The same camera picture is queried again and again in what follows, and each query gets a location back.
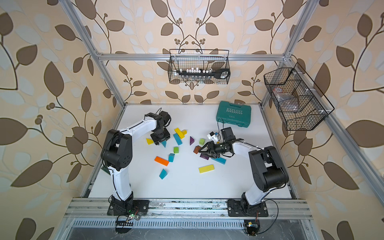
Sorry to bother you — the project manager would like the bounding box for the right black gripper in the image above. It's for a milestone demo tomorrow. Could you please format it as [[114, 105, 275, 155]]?
[[199, 141, 227, 158]]

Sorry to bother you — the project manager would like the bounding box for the yellow triangle block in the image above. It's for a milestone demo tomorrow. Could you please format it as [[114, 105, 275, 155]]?
[[146, 139, 154, 145]]

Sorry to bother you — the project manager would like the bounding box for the long teal block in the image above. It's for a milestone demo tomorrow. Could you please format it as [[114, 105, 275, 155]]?
[[173, 134, 183, 146], [212, 158, 226, 165]]

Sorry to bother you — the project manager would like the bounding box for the orange long block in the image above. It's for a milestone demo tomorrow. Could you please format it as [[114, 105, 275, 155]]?
[[155, 157, 170, 166]]

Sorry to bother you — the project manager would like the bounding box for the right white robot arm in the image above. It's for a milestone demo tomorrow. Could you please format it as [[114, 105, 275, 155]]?
[[199, 127, 289, 217]]

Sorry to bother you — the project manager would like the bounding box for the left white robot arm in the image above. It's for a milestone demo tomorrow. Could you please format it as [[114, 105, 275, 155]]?
[[101, 110, 172, 216]]

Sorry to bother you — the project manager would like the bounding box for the brown wooden block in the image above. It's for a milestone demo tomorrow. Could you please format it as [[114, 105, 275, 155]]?
[[194, 146, 201, 154]]

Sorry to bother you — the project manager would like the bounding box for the long yellow block upper left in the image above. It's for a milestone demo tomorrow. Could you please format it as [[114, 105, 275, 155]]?
[[175, 128, 185, 139]]

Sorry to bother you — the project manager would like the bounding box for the long yellow block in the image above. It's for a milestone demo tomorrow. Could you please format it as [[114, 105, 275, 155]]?
[[199, 164, 215, 174], [175, 128, 185, 139]]

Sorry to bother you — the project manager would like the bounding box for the long yellow block lower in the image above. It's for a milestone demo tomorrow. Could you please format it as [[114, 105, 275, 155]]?
[[199, 164, 215, 174]]

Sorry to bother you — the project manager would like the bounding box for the green plastic tool case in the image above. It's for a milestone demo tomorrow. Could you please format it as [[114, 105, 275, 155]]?
[[216, 101, 252, 128]]

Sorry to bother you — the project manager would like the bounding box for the dark green hand tool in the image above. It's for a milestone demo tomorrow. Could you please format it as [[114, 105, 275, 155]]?
[[101, 166, 111, 175]]

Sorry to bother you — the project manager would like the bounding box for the plastic bag in basket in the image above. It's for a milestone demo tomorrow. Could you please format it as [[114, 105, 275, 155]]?
[[273, 88, 300, 112]]

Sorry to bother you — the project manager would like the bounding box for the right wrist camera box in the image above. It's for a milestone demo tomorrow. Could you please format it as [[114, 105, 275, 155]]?
[[207, 132, 221, 144]]

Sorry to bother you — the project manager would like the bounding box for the socket rail with sockets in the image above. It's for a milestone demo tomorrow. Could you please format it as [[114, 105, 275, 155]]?
[[174, 69, 231, 80]]

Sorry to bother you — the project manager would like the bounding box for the back wire basket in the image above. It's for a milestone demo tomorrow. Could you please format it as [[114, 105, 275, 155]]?
[[168, 49, 231, 85]]

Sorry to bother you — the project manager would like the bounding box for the wire basket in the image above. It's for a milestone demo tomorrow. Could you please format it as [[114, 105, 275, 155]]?
[[168, 49, 231, 85], [264, 63, 335, 131]]

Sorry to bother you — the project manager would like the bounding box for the right wire basket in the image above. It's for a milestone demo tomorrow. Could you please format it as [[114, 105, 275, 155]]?
[[264, 63, 335, 131]]

